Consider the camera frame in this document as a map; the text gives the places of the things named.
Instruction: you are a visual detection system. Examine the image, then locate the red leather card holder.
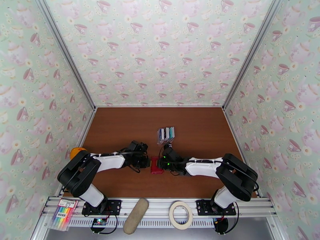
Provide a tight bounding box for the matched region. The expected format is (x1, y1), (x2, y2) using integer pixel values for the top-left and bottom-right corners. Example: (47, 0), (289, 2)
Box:
(150, 156), (165, 175)

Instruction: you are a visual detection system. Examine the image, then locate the clear acrylic card stand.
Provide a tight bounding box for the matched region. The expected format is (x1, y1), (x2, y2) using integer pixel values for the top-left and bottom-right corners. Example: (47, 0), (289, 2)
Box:
(156, 126), (176, 146)

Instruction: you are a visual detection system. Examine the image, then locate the white masking tape roll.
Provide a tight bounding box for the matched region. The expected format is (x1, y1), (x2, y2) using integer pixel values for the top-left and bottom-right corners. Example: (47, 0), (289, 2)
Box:
(169, 201), (194, 230)

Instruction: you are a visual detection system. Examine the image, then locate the beige oblong stone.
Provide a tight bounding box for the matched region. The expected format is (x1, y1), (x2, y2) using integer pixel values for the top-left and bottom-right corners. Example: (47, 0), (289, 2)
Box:
(122, 198), (150, 235)

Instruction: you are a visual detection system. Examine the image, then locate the cup with orange lid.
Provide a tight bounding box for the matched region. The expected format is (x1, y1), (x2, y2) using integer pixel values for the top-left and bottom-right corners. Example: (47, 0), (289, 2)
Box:
(70, 147), (88, 161)

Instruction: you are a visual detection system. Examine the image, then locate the small circuit board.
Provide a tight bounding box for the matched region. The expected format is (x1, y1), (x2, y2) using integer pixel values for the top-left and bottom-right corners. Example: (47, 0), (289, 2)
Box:
(90, 217), (108, 234)

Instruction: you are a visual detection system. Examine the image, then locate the pack of coloured markers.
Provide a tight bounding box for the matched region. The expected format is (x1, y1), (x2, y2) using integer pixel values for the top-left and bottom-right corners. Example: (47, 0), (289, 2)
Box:
(48, 198), (80, 232)

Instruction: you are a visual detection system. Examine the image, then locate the aluminium front rail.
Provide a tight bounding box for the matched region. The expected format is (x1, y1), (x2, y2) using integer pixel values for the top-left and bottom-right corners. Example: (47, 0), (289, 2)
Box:
(41, 196), (278, 218)

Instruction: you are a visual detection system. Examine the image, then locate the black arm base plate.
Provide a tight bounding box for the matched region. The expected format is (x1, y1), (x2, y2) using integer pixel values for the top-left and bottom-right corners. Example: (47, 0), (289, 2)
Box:
(196, 198), (237, 216)
(82, 198), (122, 218)

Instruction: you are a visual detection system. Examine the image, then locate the white perforated cable duct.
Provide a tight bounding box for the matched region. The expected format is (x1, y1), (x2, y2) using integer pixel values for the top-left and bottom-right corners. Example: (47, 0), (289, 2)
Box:
(68, 218), (216, 228)

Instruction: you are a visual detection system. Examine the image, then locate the aluminium table side rail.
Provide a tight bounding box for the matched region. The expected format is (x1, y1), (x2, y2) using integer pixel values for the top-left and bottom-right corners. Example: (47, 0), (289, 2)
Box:
(56, 108), (98, 197)

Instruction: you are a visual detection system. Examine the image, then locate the black base cable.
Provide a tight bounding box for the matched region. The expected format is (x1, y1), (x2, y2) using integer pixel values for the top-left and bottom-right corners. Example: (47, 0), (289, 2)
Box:
(99, 214), (118, 235)
(224, 204), (241, 234)

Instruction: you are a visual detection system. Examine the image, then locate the aluminium frame post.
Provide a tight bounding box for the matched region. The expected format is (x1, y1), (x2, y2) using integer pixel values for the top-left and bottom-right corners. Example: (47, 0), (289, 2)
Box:
(221, 0), (286, 111)
(34, 0), (97, 110)

